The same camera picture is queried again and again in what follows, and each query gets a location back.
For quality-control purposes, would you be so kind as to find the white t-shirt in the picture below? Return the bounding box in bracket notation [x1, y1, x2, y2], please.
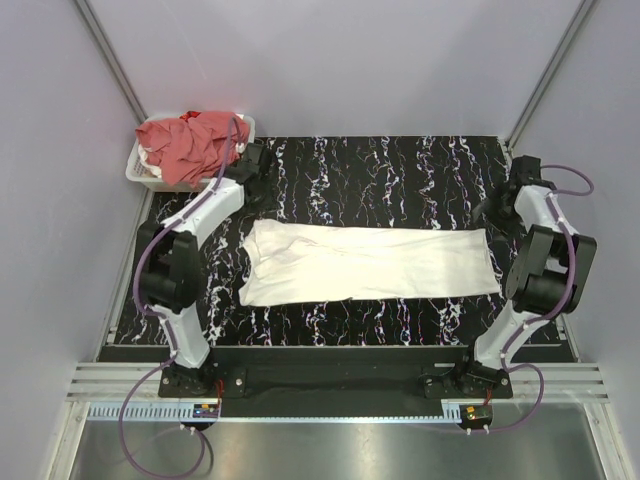
[239, 220, 500, 307]

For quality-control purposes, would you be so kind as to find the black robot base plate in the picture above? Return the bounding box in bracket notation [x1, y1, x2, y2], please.
[159, 346, 512, 400]

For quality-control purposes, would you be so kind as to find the aluminium frame post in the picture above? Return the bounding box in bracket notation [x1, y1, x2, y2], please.
[71, 0, 147, 123]
[504, 0, 599, 151]

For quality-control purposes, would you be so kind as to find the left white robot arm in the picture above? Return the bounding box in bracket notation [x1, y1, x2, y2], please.
[133, 143, 275, 396]

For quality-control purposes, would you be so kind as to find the left aluminium frame post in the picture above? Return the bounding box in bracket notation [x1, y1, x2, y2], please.
[71, 0, 147, 123]

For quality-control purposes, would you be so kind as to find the black marbled table mat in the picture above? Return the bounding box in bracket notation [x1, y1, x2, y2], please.
[97, 134, 576, 364]

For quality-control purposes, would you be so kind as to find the right aluminium frame post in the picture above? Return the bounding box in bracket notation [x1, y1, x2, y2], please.
[504, 0, 599, 151]

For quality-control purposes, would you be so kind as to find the white garment in basket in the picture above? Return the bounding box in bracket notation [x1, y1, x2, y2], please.
[137, 144, 162, 178]

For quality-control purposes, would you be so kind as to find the grey slotted cable duct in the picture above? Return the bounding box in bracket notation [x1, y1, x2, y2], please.
[89, 401, 461, 424]

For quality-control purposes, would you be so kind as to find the pink crumpled t-shirt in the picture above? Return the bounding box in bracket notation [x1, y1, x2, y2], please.
[135, 111, 251, 187]

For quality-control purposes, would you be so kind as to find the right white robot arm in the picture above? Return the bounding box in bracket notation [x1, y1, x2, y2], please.
[453, 155, 597, 397]

